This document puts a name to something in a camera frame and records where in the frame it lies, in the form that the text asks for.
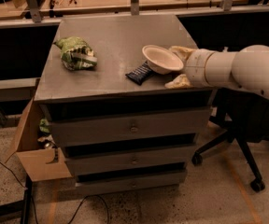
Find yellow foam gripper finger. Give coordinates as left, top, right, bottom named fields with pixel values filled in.
left=164, top=74, right=191, bottom=89
left=169, top=46, right=195, bottom=63

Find white paper bowl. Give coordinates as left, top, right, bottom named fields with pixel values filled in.
left=142, top=45, right=184, bottom=75

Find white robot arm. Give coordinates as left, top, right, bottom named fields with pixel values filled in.
left=165, top=45, right=269, bottom=100

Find blue rxbar wrapper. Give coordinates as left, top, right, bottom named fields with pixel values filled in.
left=126, top=62, right=155, bottom=85

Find grey drawer cabinet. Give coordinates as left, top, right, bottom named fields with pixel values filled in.
left=35, top=15, right=215, bottom=184

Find black office chair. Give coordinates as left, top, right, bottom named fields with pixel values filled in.
left=191, top=88, right=269, bottom=192

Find middle grey drawer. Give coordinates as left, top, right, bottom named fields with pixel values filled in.
left=65, top=145, right=195, bottom=175

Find grey drawer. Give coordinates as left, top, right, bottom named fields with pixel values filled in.
left=76, top=169, right=187, bottom=195
left=51, top=107, right=211, bottom=147
left=65, top=145, right=195, bottom=175

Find bottom grey drawer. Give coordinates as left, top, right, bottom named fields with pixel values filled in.
left=76, top=169, right=187, bottom=195

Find green chip bag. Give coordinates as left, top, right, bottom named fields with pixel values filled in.
left=54, top=36, right=97, bottom=71

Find top grey drawer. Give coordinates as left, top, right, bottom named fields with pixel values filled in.
left=51, top=107, right=211, bottom=147

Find green item in box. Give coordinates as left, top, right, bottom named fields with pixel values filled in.
left=39, top=119, right=50, bottom=133

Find cardboard box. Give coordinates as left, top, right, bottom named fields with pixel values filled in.
left=3, top=91, right=71, bottom=182

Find black metal stand leg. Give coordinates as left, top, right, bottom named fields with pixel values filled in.
left=0, top=176, right=33, bottom=224

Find metal post left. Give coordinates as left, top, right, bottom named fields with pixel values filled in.
left=26, top=0, right=42, bottom=23

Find grey horizontal rail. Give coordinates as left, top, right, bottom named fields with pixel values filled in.
left=0, top=77, right=39, bottom=102

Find black floor cable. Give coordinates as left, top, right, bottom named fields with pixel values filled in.
left=0, top=155, right=111, bottom=224

